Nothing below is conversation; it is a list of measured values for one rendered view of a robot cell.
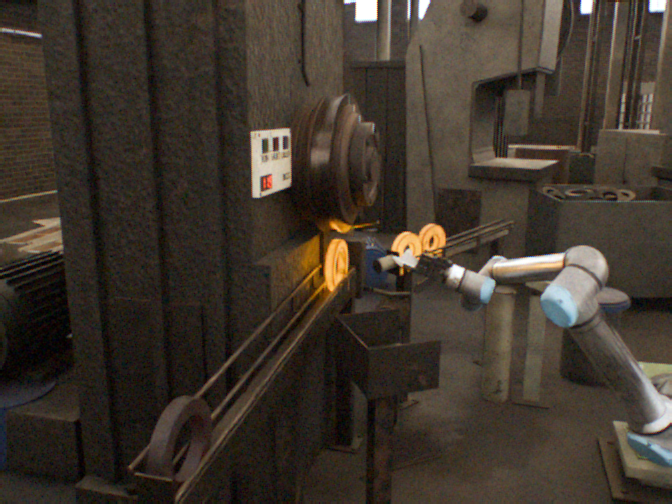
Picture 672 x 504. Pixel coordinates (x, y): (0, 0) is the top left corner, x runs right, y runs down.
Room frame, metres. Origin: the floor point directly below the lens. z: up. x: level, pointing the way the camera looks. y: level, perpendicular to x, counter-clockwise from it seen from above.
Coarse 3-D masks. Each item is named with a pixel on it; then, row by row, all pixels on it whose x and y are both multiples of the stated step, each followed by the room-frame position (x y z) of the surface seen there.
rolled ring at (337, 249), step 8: (336, 240) 2.05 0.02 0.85; (344, 240) 2.09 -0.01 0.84; (328, 248) 2.01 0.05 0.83; (336, 248) 2.01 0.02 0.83; (344, 248) 2.10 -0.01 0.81; (328, 256) 1.99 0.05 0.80; (336, 256) 2.00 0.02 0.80; (344, 256) 2.11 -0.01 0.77; (328, 264) 1.98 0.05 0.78; (336, 264) 2.00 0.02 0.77; (344, 264) 2.12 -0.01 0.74; (328, 272) 1.97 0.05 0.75; (336, 272) 2.00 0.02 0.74; (344, 272) 2.10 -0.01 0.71; (328, 280) 1.98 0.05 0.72; (336, 280) 2.00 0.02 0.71; (328, 288) 2.01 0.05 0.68
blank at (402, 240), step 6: (402, 234) 2.46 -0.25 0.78; (408, 234) 2.46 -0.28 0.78; (414, 234) 2.49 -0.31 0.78; (396, 240) 2.44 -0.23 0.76; (402, 240) 2.44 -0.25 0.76; (408, 240) 2.46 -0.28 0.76; (414, 240) 2.48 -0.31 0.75; (396, 246) 2.42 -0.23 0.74; (402, 246) 2.44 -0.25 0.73; (414, 246) 2.49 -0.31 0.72; (420, 246) 2.51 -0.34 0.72; (402, 252) 2.44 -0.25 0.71; (414, 252) 2.49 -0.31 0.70; (420, 252) 2.51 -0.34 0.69
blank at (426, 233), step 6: (426, 228) 2.55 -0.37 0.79; (432, 228) 2.56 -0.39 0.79; (438, 228) 2.58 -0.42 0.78; (420, 234) 2.54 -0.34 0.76; (426, 234) 2.53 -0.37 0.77; (432, 234) 2.56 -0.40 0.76; (438, 234) 2.58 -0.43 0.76; (444, 234) 2.61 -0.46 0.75; (420, 240) 2.52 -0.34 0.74; (426, 240) 2.53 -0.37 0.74; (438, 240) 2.59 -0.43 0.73; (444, 240) 2.61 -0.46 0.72; (426, 246) 2.53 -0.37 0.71; (432, 246) 2.60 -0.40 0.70; (438, 246) 2.59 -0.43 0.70
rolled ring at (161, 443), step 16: (176, 400) 1.02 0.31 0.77; (192, 400) 1.03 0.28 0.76; (176, 416) 0.98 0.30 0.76; (192, 416) 1.06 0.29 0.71; (208, 416) 1.08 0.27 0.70; (160, 432) 0.95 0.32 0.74; (176, 432) 0.97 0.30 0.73; (192, 432) 1.08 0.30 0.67; (208, 432) 1.08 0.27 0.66; (160, 448) 0.94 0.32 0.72; (192, 448) 1.06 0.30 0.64; (208, 448) 1.08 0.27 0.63; (160, 464) 0.92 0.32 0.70; (192, 464) 1.04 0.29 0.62; (176, 480) 0.96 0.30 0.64
